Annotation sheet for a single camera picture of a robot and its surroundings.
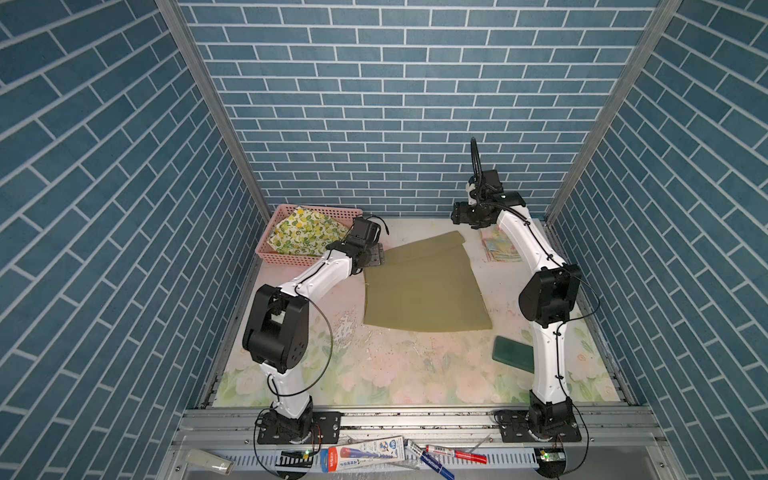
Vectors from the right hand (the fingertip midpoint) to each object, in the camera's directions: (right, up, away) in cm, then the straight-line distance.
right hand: (459, 211), depth 96 cm
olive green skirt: (-11, -24, +3) cm, 27 cm away
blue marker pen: (-13, -61, -27) cm, 68 cm away
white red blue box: (-28, -60, -27) cm, 71 cm away
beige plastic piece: (-63, -60, -30) cm, 91 cm away
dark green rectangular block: (+14, -42, -11) cm, 46 cm away
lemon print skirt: (-55, -6, +16) cm, 58 cm away
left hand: (-29, -13, -2) cm, 32 cm away
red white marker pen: (-6, -60, -27) cm, 66 cm away
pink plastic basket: (-41, 0, +19) cm, 45 cm away
